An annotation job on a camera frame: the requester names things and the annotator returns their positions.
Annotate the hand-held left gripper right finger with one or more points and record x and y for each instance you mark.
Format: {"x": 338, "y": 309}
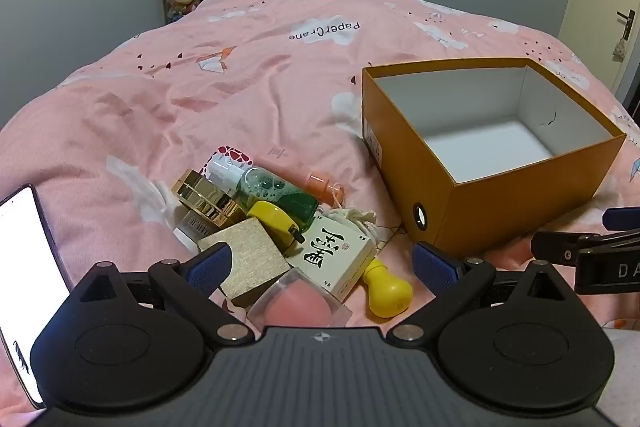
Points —
{"x": 434, "y": 265}

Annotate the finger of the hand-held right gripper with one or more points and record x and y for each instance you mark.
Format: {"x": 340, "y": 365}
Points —
{"x": 564, "y": 251}
{"x": 621, "y": 217}

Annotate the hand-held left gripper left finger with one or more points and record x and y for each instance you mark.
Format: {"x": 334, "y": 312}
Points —
{"x": 210, "y": 265}

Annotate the beige cube box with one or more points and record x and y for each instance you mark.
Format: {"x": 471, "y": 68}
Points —
{"x": 252, "y": 257}

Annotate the yellow bulb-shaped bottle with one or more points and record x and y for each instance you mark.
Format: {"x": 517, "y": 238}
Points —
{"x": 387, "y": 294}

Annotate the gold cosmetic jar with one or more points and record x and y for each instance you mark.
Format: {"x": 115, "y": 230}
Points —
{"x": 200, "y": 197}

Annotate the orange cardboard box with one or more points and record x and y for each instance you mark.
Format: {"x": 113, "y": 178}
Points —
{"x": 490, "y": 217}

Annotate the yellow tape measure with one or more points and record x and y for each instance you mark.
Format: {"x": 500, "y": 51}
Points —
{"x": 267, "y": 217}

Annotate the green bottle with white cap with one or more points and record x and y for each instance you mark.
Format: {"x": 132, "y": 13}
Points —
{"x": 270, "y": 194}

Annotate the pink sponge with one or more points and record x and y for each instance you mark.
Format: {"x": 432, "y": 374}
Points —
{"x": 295, "y": 307}

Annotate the white printed carton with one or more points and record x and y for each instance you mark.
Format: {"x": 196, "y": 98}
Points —
{"x": 330, "y": 257}

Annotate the orange tube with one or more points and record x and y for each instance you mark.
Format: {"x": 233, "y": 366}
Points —
{"x": 320, "y": 184}

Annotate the white labelled small box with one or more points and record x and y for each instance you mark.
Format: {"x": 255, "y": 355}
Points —
{"x": 191, "y": 229}

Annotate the red patterned packet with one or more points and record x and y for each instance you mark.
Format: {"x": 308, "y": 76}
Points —
{"x": 230, "y": 152}

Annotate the pink printed blanket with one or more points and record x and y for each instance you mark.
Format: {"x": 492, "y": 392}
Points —
{"x": 200, "y": 107}

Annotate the hanging key charm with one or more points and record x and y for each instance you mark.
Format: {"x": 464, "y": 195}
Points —
{"x": 620, "y": 48}

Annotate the smartphone with white screen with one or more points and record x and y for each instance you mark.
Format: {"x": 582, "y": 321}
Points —
{"x": 25, "y": 257}

